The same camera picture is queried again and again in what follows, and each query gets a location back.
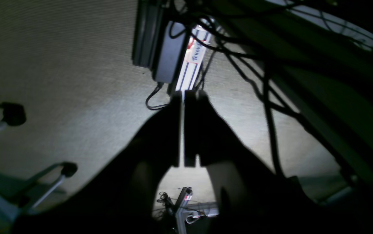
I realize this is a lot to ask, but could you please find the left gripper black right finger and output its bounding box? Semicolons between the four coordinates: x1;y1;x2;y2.
184;91;271;208

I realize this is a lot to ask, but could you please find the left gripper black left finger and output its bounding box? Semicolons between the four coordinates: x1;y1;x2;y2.
121;91;183;208

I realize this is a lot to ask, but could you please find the white labelled box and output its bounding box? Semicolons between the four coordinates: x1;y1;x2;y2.
175;26;211;91

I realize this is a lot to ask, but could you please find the black power adapter brick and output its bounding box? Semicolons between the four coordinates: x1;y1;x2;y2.
131;0;187;84

